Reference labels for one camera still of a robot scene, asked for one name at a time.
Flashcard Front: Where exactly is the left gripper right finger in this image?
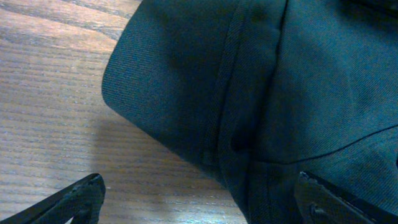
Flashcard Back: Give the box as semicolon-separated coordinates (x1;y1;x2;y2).
294;171;397;224

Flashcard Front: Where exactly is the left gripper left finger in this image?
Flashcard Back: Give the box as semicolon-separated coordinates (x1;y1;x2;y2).
1;174;105;224

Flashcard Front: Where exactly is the black t-shirt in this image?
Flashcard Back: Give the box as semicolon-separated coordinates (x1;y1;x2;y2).
102;0;397;223

